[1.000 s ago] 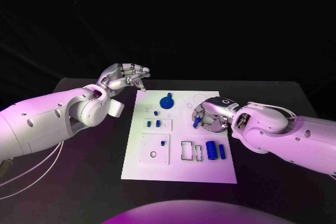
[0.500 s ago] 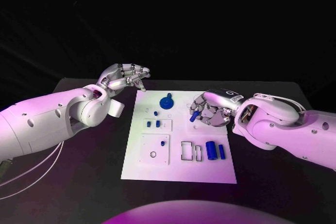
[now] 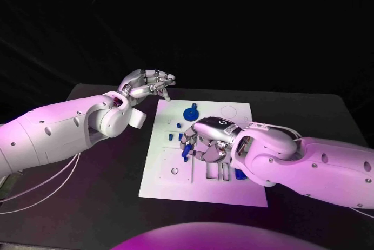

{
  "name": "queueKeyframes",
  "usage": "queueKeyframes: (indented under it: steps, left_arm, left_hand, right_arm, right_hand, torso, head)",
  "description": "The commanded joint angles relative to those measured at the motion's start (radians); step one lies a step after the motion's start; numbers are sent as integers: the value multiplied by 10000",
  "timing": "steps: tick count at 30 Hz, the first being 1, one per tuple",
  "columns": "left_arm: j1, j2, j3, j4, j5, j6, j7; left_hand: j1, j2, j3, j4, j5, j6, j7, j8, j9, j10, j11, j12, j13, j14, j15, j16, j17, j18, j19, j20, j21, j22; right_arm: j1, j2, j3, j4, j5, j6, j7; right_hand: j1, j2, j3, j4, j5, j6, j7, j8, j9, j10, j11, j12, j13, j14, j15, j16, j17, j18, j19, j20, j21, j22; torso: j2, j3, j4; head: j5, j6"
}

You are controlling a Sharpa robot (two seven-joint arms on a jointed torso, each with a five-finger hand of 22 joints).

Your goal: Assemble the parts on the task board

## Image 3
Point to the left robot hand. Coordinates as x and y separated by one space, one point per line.
143 85

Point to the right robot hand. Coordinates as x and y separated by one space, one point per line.
211 136

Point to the blue long cylinder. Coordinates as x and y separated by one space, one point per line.
186 151

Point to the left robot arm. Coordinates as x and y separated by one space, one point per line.
58 128

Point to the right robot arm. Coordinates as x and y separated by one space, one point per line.
307 162

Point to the white task board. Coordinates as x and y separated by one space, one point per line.
202 185

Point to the blue gear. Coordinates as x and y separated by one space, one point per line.
192 113

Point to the blue plug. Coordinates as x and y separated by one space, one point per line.
241 174

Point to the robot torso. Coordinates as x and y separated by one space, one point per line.
216 237

